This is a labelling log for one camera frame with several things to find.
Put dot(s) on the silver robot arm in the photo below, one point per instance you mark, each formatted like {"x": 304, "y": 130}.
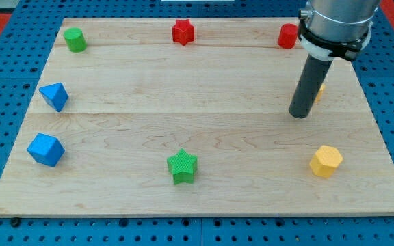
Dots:
{"x": 340, "y": 20}

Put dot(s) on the green star block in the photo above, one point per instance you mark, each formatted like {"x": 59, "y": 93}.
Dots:
{"x": 183, "y": 167}

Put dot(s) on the red star block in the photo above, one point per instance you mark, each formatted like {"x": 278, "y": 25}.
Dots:
{"x": 183, "y": 32}

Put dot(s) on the light wooden board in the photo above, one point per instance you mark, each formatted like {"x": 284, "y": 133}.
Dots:
{"x": 136, "y": 98}

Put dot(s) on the yellow block behind rod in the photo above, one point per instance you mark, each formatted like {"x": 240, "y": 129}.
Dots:
{"x": 320, "y": 94}

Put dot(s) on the red cylinder block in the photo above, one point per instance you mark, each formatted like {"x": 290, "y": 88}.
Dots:
{"x": 288, "y": 36}

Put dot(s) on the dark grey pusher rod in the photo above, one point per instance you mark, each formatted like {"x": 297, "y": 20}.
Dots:
{"x": 313, "y": 74}

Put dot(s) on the yellow hexagon block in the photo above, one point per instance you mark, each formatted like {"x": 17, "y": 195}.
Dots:
{"x": 325, "y": 161}

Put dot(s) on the blue triangular prism block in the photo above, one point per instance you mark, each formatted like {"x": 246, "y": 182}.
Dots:
{"x": 55, "y": 96}

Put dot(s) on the green cylinder block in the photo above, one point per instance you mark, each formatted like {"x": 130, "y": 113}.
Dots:
{"x": 75, "y": 40}

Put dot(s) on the blue cube block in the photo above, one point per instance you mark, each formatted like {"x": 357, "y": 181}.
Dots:
{"x": 46, "y": 149}

